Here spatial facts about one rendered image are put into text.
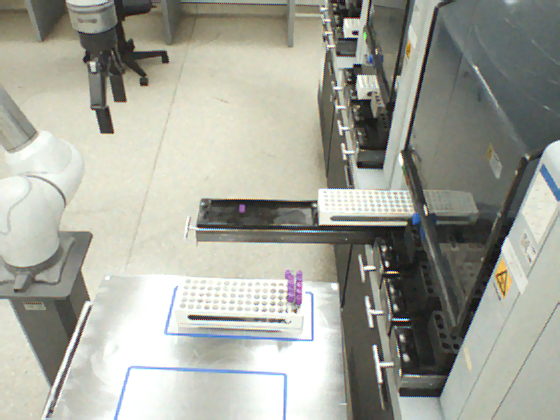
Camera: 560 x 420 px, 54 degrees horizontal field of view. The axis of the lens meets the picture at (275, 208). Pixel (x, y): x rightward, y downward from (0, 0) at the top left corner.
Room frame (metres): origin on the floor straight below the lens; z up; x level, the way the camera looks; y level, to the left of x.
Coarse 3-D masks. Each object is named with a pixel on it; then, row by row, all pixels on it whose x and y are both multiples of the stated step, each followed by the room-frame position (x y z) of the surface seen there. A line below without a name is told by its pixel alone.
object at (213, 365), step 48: (144, 288) 0.88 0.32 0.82; (336, 288) 0.90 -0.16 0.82; (96, 336) 0.73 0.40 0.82; (144, 336) 0.74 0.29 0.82; (192, 336) 0.74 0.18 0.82; (240, 336) 0.75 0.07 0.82; (288, 336) 0.75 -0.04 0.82; (336, 336) 0.75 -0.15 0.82; (96, 384) 0.61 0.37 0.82; (144, 384) 0.62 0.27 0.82; (192, 384) 0.62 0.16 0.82; (240, 384) 0.62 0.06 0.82; (288, 384) 0.63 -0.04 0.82; (336, 384) 0.63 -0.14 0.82
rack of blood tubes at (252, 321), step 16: (192, 288) 0.84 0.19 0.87; (208, 288) 0.84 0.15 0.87; (224, 288) 0.84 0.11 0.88; (240, 288) 0.84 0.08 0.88; (256, 288) 0.84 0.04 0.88; (272, 288) 0.84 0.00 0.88; (304, 288) 0.84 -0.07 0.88; (176, 304) 0.78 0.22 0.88; (192, 304) 0.79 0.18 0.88; (208, 304) 0.79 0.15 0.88; (224, 304) 0.79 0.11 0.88; (240, 304) 0.79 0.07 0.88; (256, 304) 0.82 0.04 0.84; (272, 304) 0.82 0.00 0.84; (304, 304) 0.79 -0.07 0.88; (176, 320) 0.77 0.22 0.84; (192, 320) 0.77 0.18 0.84; (208, 320) 0.78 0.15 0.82; (224, 320) 0.79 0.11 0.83; (240, 320) 0.79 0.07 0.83; (256, 320) 0.78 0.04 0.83; (272, 320) 0.79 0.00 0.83; (304, 320) 0.77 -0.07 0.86
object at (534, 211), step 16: (544, 176) 0.62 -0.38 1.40; (544, 192) 0.60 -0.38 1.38; (528, 208) 0.62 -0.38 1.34; (544, 208) 0.59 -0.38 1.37; (528, 224) 0.61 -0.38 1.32; (544, 224) 0.57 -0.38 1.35; (528, 240) 0.59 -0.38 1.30; (528, 256) 0.58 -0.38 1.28; (496, 272) 0.64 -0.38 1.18; (496, 288) 0.62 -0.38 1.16; (496, 304) 0.60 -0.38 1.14; (464, 352) 0.63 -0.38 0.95
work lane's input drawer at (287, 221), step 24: (216, 216) 1.17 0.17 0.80; (240, 216) 1.17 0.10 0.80; (264, 216) 1.18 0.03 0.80; (288, 216) 1.18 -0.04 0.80; (312, 216) 1.17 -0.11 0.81; (216, 240) 1.11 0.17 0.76; (240, 240) 1.11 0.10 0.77; (264, 240) 1.12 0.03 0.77; (288, 240) 1.12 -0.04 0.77; (312, 240) 1.12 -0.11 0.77; (336, 240) 1.12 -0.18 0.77; (360, 240) 1.12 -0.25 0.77
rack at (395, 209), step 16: (320, 192) 1.22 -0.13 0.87; (336, 192) 1.23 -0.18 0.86; (352, 192) 1.23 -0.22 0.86; (368, 192) 1.23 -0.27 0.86; (384, 192) 1.23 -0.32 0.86; (400, 192) 1.23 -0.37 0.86; (320, 208) 1.15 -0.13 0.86; (336, 208) 1.15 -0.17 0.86; (352, 208) 1.16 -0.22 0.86; (368, 208) 1.16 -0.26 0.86; (384, 208) 1.16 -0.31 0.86; (400, 208) 1.16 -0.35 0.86; (320, 224) 1.14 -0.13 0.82; (336, 224) 1.14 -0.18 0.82; (352, 224) 1.14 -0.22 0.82; (368, 224) 1.14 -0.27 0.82; (384, 224) 1.14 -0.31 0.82; (400, 224) 1.14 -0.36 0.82
